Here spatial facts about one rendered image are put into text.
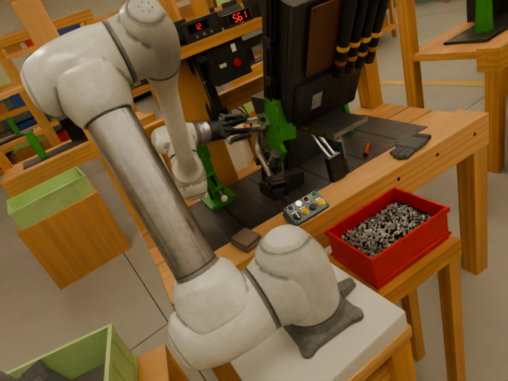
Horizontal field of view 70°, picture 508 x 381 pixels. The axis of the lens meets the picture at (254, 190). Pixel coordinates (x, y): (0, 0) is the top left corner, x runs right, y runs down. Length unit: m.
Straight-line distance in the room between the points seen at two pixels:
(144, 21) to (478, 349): 1.84
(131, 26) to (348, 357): 0.82
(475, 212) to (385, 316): 1.19
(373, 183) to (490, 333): 0.98
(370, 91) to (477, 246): 0.98
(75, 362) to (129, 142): 0.73
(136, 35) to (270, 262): 0.53
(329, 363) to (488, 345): 1.23
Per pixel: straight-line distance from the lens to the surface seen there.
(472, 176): 1.94
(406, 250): 1.16
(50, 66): 0.80
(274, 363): 0.95
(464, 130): 1.77
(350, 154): 1.67
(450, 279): 1.37
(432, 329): 2.08
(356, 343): 0.93
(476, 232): 2.13
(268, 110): 1.45
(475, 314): 2.15
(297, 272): 0.78
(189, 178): 1.23
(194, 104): 1.64
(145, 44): 0.80
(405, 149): 1.58
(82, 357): 1.26
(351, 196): 1.38
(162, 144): 1.31
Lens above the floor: 1.64
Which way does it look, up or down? 27 degrees down
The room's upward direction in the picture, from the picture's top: 20 degrees counter-clockwise
